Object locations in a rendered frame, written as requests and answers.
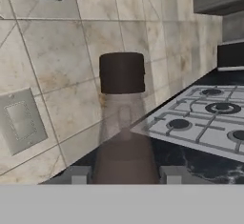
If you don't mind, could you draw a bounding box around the black appliance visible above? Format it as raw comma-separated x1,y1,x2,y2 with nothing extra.
216,39,244,72

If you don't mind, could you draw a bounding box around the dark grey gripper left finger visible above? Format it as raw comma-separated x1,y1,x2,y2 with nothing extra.
42,165,93,185

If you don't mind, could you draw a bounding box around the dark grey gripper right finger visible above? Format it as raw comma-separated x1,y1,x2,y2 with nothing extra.
158,165,208,185

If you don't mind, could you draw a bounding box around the clear condiment bottle, dark cap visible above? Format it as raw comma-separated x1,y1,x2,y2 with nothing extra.
91,51,161,185

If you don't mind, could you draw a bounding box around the grey wall socket plate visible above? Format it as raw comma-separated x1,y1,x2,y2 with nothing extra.
0,87,50,157

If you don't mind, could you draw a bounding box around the white gas hob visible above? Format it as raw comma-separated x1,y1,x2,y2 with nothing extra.
129,84,244,164

